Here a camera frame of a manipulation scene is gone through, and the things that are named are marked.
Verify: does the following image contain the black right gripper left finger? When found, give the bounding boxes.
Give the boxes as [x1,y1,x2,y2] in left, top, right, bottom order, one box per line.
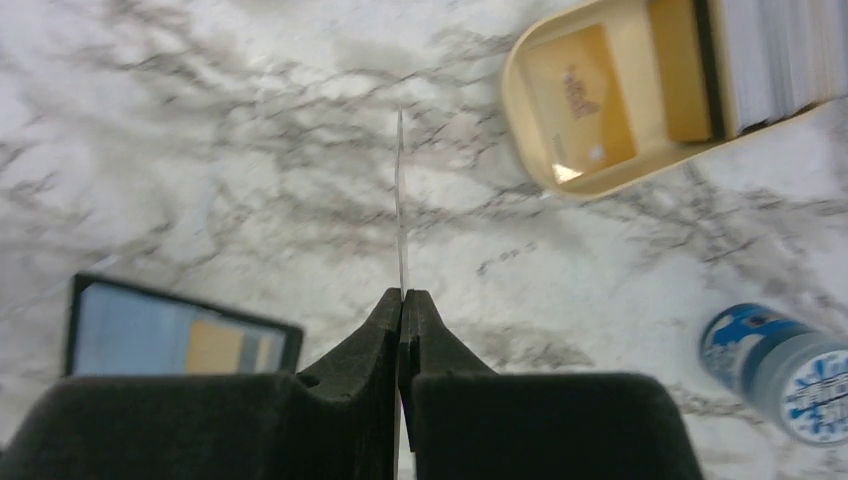
[1,288,402,479]

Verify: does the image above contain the gold card in tray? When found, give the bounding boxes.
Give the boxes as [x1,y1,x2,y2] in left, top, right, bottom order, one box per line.
[518,24,637,184]

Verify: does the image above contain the white credit card stack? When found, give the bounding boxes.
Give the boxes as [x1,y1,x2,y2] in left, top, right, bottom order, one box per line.
[709,0,847,137]

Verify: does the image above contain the gold credit card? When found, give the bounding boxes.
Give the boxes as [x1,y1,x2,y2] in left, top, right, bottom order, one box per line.
[185,320,279,374]
[394,106,408,300]

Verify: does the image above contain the black leather card holder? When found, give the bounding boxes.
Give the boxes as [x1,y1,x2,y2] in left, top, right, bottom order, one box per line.
[61,272,304,377]

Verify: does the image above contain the beige oval card tray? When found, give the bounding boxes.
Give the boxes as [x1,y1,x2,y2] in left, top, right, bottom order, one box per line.
[501,1,847,199]

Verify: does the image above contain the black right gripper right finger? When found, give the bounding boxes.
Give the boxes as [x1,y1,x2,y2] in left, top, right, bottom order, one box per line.
[398,290,702,479]

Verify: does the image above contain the blue patterned round tin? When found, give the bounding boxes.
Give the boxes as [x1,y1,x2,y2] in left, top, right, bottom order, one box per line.
[699,303,847,447]

